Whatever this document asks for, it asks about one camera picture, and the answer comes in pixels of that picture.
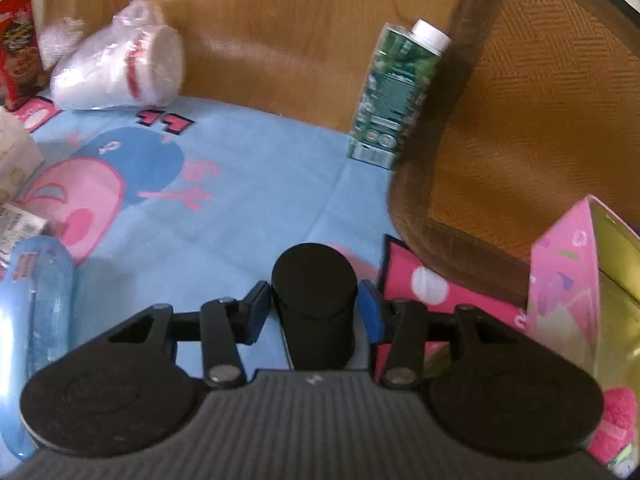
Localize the white labelled packet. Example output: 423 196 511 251
0 201 50 270

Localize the pink plush toy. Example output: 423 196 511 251
585 386 637 471

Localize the blue plastic bottle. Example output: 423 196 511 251
0 235 77 462

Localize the wooden chair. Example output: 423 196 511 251
388 0 640 311

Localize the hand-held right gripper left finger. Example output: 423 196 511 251
108 280 272 390

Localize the beige tissue box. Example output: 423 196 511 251
0 109 45 206

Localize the black cylindrical container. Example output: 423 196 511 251
271 243 359 372

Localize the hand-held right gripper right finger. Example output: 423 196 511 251
358 280 507 390

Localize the blue printed blanket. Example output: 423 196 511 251
0 95 531 466

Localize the red snack packet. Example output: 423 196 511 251
0 0 51 113

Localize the green drink carton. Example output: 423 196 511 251
347 19 452 170

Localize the bagged stack of paper cups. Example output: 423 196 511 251
50 1 185 111

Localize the pink gift bag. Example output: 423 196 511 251
526 195 640 391

